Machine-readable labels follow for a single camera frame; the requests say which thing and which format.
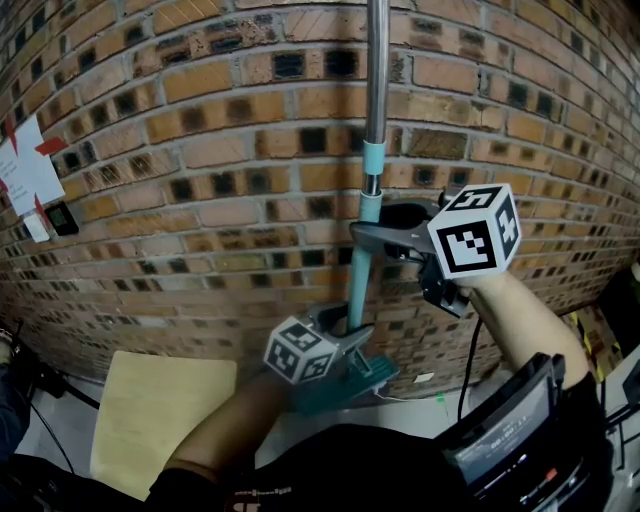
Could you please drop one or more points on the teal mop with metal pole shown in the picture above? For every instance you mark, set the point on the teal mop with metal pole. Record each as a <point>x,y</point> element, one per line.
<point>376,100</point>

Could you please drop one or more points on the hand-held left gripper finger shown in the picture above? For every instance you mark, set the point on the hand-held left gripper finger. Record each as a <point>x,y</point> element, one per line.
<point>327,320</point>
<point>355,340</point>

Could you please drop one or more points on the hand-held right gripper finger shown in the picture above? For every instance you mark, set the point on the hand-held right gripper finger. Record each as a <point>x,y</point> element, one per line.
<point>385,240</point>
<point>405,215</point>

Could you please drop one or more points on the light wooden table top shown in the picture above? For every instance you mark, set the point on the light wooden table top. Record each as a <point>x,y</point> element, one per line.
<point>160,410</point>

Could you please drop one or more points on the small white paper note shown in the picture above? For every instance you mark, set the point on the small white paper note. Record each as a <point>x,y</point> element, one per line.
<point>36,229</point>

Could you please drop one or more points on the white wall socket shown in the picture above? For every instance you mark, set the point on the white wall socket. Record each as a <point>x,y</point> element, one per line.
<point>424,378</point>

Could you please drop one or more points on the person's black shirt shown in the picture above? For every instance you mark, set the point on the person's black shirt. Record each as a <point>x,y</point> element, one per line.
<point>350,465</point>

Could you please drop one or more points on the person's left forearm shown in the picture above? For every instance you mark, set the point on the person's left forearm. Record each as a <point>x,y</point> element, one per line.
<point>225,430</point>

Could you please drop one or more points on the black metal stand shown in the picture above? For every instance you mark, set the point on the black metal stand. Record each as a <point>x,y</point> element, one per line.
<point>632,385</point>

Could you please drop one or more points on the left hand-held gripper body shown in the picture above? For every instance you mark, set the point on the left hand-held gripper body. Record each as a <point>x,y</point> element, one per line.
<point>300,350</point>

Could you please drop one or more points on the cardboard box with striped tape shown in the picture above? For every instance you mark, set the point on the cardboard box with striped tape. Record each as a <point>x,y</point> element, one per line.
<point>595,340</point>

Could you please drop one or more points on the black monitor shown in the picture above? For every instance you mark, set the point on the black monitor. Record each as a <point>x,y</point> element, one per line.
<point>622,310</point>

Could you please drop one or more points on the small black display device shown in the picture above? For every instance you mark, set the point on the small black display device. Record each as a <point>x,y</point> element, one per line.
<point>61,218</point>

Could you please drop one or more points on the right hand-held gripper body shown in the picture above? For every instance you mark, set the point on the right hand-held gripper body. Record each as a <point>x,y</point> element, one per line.
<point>475,235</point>

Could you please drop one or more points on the person's right forearm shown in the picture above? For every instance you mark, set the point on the person's right forearm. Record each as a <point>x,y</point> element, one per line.
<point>525,325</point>

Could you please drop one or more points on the black waist-worn screen device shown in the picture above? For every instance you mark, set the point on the black waist-worn screen device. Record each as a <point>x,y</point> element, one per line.
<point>500,440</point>

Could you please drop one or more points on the white paper sheet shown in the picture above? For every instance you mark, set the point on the white paper sheet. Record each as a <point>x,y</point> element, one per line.
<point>30,170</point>

